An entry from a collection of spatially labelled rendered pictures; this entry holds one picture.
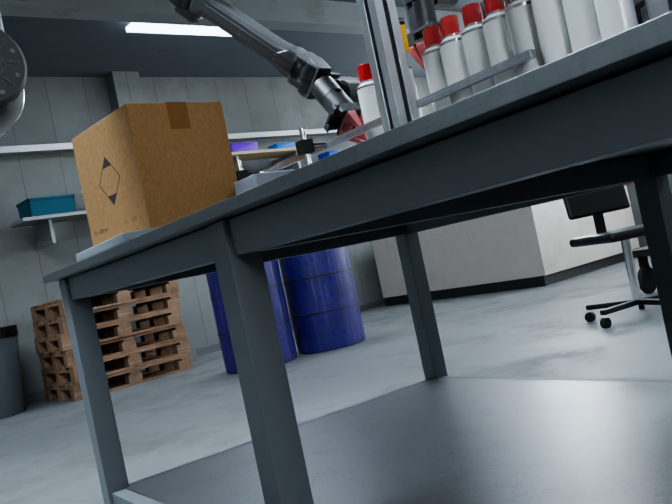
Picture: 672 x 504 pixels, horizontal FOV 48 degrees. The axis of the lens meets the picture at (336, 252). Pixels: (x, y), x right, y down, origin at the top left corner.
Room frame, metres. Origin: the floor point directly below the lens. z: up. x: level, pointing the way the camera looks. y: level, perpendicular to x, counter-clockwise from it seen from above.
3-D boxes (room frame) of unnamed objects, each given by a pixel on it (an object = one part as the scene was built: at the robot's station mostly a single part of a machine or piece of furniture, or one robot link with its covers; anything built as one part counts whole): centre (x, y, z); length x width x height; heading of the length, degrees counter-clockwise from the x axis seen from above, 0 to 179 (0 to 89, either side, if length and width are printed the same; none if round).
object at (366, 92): (1.53, -0.13, 0.98); 0.05 x 0.05 x 0.20
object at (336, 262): (6.28, 0.49, 0.47); 1.24 x 0.76 x 0.94; 131
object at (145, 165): (1.76, 0.38, 0.99); 0.30 x 0.24 x 0.27; 41
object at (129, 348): (6.96, 2.19, 0.43); 1.17 x 0.80 x 0.86; 130
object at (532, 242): (9.45, -2.08, 0.48); 2.55 x 2.06 x 0.96; 40
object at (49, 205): (6.98, 2.54, 1.73); 0.44 x 0.32 x 0.17; 130
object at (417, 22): (1.46, -0.26, 1.13); 0.10 x 0.07 x 0.07; 35
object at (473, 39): (1.28, -0.31, 0.98); 0.05 x 0.05 x 0.20
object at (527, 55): (1.59, -0.05, 0.95); 1.07 x 0.01 x 0.01; 35
